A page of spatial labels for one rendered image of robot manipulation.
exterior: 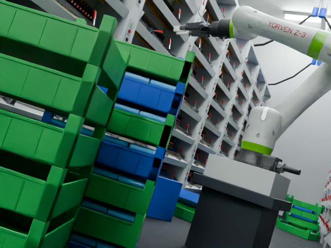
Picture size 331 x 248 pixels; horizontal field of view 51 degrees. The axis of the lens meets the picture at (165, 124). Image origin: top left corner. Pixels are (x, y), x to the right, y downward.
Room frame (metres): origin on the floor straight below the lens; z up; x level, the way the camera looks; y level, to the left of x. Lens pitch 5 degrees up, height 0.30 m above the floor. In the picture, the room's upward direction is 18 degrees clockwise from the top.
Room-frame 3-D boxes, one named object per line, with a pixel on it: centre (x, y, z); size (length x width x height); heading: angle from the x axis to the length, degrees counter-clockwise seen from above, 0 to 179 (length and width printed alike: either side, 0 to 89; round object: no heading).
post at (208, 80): (2.93, -0.20, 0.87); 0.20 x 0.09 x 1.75; 65
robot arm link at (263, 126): (1.42, -0.39, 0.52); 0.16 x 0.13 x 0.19; 158
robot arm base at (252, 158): (1.37, -0.42, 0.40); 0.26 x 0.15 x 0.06; 50
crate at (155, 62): (0.92, 0.13, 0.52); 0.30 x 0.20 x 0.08; 87
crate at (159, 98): (0.92, 0.13, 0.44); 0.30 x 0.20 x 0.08; 87
